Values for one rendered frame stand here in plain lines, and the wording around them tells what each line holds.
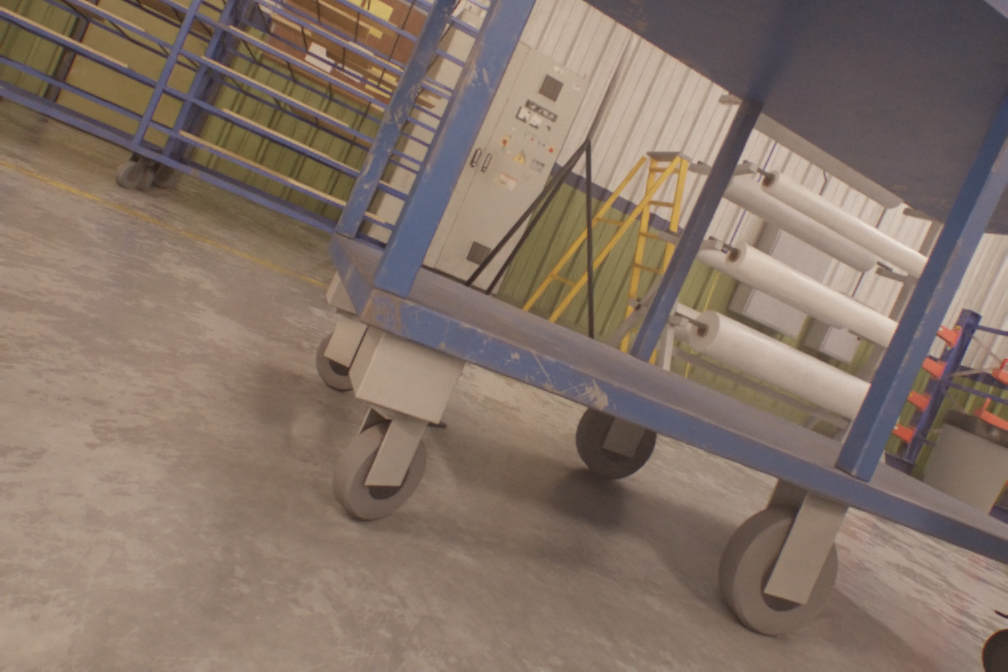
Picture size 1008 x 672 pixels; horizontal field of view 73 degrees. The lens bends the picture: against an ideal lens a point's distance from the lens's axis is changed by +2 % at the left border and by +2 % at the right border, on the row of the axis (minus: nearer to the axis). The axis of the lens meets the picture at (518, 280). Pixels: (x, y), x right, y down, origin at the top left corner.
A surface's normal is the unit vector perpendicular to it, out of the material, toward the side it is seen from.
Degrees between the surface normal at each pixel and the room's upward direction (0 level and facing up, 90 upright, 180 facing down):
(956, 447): 93
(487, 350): 90
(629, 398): 90
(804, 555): 90
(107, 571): 0
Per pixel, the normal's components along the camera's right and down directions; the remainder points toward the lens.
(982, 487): -0.06, 0.06
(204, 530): 0.40, -0.91
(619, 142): 0.32, 0.15
